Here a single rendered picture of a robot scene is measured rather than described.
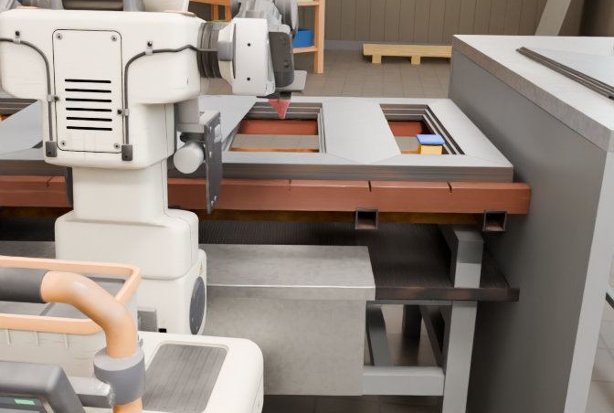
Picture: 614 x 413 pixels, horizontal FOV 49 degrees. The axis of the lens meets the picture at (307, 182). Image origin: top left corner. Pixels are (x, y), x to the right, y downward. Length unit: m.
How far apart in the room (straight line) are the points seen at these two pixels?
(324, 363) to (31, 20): 1.03
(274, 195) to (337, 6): 8.13
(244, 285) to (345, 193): 0.32
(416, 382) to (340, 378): 0.24
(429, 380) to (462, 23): 8.07
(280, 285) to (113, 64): 0.60
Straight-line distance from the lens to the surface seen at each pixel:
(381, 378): 1.83
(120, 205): 1.10
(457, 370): 1.83
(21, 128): 1.96
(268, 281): 1.40
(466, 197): 1.56
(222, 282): 1.40
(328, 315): 1.60
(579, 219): 1.35
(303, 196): 1.52
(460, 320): 1.76
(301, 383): 1.70
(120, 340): 0.75
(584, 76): 1.63
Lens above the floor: 1.33
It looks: 19 degrees down
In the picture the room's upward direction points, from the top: 1 degrees clockwise
